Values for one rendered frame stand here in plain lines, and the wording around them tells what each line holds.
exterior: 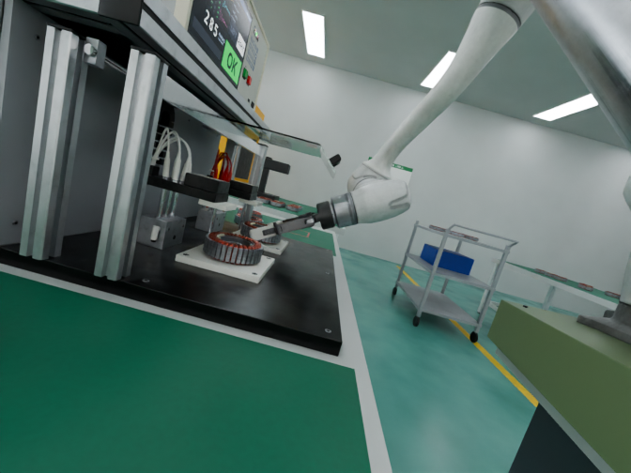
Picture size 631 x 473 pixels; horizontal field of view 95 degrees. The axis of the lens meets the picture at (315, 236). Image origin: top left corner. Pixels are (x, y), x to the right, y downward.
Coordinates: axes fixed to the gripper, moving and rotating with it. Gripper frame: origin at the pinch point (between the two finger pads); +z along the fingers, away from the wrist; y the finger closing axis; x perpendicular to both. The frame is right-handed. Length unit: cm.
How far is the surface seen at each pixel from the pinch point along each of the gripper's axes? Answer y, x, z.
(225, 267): -31.6, -2.5, 0.1
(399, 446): 32, -106, -24
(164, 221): -28.0, 7.9, 10.0
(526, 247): 508, -194, -383
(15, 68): -44, 29, 12
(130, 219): -43.9, 8.5, 5.1
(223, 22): -20.2, 41.8, -8.9
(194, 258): -31.2, 0.3, 5.0
